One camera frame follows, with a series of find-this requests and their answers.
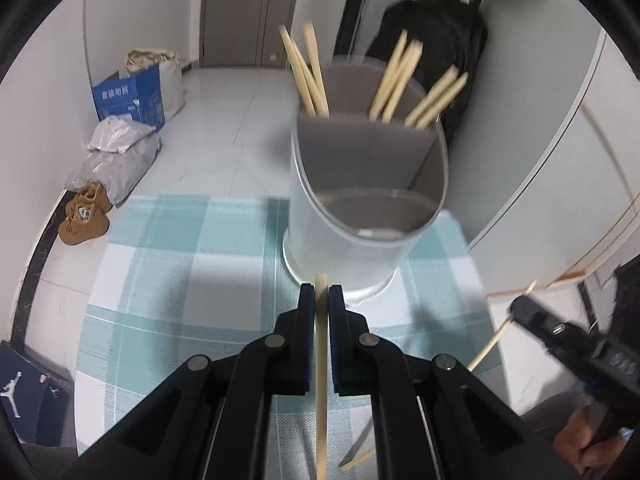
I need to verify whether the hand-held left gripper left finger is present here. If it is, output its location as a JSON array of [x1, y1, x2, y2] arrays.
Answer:
[[60, 284, 317, 480]]

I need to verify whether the white sack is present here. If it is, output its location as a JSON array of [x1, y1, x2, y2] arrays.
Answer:
[[157, 57, 187, 121]]

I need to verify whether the teal checked tablecloth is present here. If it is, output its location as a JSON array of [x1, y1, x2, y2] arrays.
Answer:
[[74, 194, 506, 480]]

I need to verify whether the white utensil holder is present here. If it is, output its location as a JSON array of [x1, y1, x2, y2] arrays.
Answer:
[[282, 55, 449, 306]]

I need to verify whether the grey door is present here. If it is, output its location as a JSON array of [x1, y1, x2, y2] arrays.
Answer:
[[200, 0, 306, 68]]

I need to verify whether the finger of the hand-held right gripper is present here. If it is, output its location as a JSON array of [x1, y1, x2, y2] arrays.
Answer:
[[510, 294, 601, 372]]

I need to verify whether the person's left leg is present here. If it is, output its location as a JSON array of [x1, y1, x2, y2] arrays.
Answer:
[[22, 440, 96, 480]]

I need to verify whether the wooden chopstick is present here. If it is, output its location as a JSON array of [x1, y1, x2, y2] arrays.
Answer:
[[340, 447, 377, 470], [314, 273, 329, 480], [467, 280, 538, 373]]

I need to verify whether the black backpack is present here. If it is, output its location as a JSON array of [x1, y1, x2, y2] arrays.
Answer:
[[365, 0, 488, 146]]

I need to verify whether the brown shoe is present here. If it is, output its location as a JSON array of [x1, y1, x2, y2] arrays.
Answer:
[[58, 195, 111, 247], [80, 182, 113, 213]]

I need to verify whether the black metal rack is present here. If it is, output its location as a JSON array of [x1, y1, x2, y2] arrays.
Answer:
[[332, 0, 381, 58]]

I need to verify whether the white cabinet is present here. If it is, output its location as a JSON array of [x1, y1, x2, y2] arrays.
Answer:
[[467, 25, 640, 296]]

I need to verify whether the blue cardboard box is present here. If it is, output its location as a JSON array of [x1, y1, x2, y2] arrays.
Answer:
[[91, 62, 166, 133]]

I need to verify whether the small grey plastic package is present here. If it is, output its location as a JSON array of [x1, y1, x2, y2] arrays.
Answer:
[[86, 115, 157, 155]]

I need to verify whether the person's right hand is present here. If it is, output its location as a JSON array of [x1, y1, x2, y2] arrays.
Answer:
[[552, 402, 640, 476]]

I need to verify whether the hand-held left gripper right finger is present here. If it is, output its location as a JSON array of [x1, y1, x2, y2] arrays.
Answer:
[[327, 284, 566, 480]]

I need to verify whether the beige cloth bag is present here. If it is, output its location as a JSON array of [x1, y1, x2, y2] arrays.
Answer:
[[125, 49, 173, 73]]

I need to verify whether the large grey plastic package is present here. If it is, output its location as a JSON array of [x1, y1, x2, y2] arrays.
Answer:
[[65, 132, 163, 208]]

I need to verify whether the group of wooden chopsticks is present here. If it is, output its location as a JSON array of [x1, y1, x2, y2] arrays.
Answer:
[[279, 21, 470, 130]]

